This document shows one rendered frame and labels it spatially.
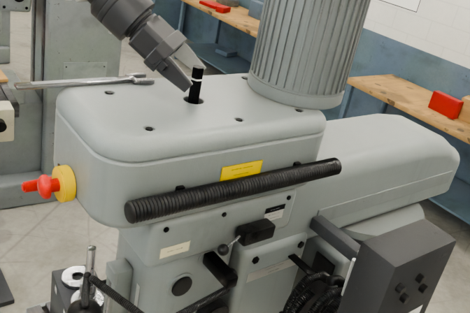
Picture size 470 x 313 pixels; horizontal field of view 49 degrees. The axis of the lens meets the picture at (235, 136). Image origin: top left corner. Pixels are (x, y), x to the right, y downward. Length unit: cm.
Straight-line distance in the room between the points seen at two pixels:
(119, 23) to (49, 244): 283
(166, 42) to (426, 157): 80
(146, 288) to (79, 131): 36
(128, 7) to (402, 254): 63
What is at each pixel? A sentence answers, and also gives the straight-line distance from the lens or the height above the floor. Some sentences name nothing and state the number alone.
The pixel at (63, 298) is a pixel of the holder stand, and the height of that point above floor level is 115.
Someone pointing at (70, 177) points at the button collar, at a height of 178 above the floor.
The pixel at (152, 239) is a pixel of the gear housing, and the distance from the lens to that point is 88.
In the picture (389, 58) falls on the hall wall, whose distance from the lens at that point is 578.
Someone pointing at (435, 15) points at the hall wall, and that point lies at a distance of 552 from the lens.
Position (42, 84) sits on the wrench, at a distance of 90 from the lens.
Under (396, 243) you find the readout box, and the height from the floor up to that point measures 173.
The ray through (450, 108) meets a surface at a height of 96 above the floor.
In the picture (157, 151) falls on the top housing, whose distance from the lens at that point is 77.
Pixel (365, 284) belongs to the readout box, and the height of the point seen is 165.
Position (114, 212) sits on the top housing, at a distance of 81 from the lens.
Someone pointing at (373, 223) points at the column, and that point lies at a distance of 136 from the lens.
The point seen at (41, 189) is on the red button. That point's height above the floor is 176.
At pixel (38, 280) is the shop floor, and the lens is 336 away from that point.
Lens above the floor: 223
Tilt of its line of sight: 25 degrees down
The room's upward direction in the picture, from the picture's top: 12 degrees clockwise
